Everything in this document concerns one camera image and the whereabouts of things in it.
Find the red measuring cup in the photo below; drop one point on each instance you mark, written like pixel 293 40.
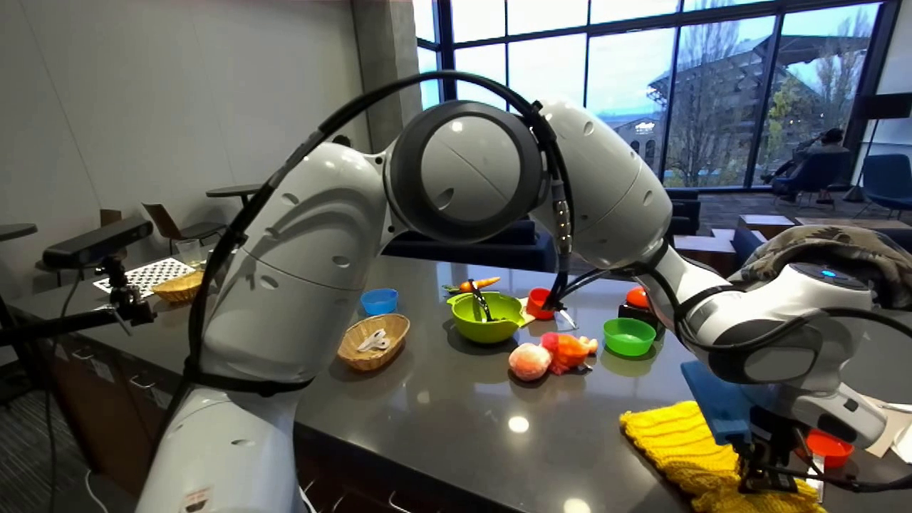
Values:
pixel 828 449

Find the small red cup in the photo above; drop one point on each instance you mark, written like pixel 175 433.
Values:
pixel 540 302

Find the round wicker basket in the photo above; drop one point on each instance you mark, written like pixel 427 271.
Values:
pixel 372 343

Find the yellow knitted towel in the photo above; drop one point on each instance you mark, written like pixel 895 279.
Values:
pixel 679 446

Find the black camera on stand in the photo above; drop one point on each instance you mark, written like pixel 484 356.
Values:
pixel 94 245

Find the small green bowl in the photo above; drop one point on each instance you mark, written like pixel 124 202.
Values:
pixel 627 338

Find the checkerboard calibration sheet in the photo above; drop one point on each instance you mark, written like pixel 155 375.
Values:
pixel 151 275

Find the seated person by window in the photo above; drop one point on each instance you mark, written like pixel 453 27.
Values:
pixel 816 160

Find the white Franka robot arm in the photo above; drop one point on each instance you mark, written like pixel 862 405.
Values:
pixel 293 265

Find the pink orange plush toy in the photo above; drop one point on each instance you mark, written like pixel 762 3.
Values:
pixel 570 351

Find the small blue bowl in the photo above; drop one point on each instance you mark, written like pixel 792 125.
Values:
pixel 380 302

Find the black round table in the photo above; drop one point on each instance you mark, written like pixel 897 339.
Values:
pixel 231 191

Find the lime green plastic bowl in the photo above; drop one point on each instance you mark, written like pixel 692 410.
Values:
pixel 484 319

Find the shallow wicker basket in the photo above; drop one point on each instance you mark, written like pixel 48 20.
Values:
pixel 179 286

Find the orange toy carrot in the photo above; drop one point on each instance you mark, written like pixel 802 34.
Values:
pixel 473 284

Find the dark spoon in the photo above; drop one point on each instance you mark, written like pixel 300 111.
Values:
pixel 481 305

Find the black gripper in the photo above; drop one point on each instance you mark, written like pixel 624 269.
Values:
pixel 771 429

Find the small white item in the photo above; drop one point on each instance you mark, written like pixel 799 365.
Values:
pixel 373 339

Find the peach round plush toy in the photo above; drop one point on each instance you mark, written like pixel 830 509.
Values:
pixel 527 363

